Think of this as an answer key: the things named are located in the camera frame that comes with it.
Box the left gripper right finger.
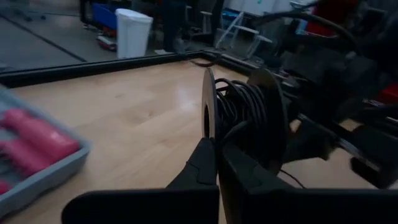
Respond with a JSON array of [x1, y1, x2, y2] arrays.
[[217, 144, 398, 224]]

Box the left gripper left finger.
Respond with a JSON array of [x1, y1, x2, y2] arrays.
[[62, 138, 220, 224]]

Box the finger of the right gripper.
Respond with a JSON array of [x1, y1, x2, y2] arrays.
[[281, 119, 338, 163]]

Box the black wire cable spool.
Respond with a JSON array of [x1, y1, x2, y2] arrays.
[[214, 77, 307, 189]]

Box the red storage bin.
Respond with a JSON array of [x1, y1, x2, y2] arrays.
[[306, 0, 360, 37], [377, 83, 398, 105]]

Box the grey plastic tool case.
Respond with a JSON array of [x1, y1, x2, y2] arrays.
[[0, 83, 92, 218]]

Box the grey office chair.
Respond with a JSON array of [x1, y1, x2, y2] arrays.
[[186, 0, 216, 44]]

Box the pink bit holder set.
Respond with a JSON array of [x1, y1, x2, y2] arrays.
[[0, 139, 53, 178]]

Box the white trash can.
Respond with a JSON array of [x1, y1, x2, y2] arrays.
[[114, 8, 154, 60]]

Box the person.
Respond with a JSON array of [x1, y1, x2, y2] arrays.
[[160, 0, 187, 54]]

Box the flat red white boxes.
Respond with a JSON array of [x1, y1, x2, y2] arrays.
[[96, 29, 118, 52]]

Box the blue floor tote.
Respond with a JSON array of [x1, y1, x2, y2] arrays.
[[92, 2, 121, 30]]

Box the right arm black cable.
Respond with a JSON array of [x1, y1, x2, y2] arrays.
[[251, 11, 361, 54]]

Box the white metal chair frame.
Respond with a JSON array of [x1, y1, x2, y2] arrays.
[[216, 11, 273, 60]]

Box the short black cable loop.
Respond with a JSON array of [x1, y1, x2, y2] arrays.
[[189, 52, 223, 68]]

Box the red handled screwdriver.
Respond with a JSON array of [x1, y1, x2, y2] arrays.
[[0, 108, 81, 162]]

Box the black aluminium table frame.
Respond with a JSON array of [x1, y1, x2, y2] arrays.
[[0, 49, 312, 90]]

